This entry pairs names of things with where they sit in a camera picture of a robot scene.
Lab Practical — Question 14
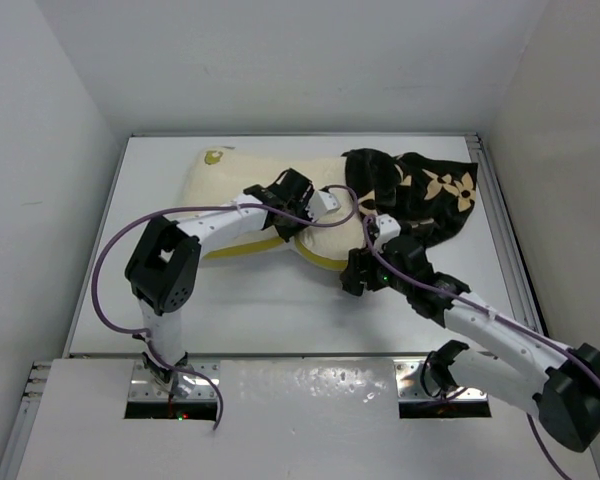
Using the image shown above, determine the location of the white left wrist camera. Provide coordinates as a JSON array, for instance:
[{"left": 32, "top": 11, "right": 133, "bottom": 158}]
[{"left": 308, "top": 190, "right": 341, "bottom": 219}]

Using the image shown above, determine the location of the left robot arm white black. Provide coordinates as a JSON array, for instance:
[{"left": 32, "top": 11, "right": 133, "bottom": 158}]
[{"left": 125, "top": 169, "right": 322, "bottom": 369}]

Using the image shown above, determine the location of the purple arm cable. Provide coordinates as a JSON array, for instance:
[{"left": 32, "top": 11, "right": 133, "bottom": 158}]
[
  {"left": 362, "top": 214, "right": 600, "bottom": 480},
  {"left": 90, "top": 184, "right": 369, "bottom": 431}
]

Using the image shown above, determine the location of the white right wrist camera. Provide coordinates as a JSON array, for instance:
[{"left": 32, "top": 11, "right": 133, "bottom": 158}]
[{"left": 370, "top": 214, "right": 401, "bottom": 251}]

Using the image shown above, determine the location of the metal base plate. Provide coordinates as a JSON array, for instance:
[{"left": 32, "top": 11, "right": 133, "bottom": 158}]
[
  {"left": 393, "top": 354, "right": 488, "bottom": 405},
  {"left": 127, "top": 358, "right": 220, "bottom": 404}
]

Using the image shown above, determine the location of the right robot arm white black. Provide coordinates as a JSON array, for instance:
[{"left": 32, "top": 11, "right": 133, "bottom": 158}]
[{"left": 340, "top": 235, "right": 600, "bottom": 452}]

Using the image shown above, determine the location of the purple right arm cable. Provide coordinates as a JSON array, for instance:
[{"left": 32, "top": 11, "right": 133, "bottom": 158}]
[{"left": 362, "top": 214, "right": 600, "bottom": 480}]

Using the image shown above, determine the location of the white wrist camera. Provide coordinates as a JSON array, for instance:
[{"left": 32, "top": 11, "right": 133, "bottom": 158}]
[
  {"left": 308, "top": 190, "right": 341, "bottom": 219},
  {"left": 370, "top": 214, "right": 401, "bottom": 251}
]

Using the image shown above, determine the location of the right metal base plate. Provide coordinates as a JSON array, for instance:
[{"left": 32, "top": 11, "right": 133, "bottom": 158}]
[{"left": 393, "top": 354, "right": 488, "bottom": 405}]

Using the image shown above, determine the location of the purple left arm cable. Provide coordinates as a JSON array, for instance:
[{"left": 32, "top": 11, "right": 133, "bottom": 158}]
[{"left": 90, "top": 184, "right": 369, "bottom": 431}]

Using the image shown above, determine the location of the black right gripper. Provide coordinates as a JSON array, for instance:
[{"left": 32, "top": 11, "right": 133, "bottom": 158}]
[{"left": 340, "top": 244, "right": 412, "bottom": 296}]

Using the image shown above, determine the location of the cream pillow with yellow edge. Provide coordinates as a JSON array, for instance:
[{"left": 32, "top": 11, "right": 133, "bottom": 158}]
[{"left": 174, "top": 146, "right": 381, "bottom": 273}]

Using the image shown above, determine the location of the black pillowcase with beige flowers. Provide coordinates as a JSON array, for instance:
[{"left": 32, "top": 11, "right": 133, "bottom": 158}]
[{"left": 343, "top": 148, "right": 478, "bottom": 248}]

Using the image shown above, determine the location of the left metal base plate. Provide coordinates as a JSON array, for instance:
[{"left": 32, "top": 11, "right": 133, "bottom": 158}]
[{"left": 127, "top": 358, "right": 220, "bottom": 404}]

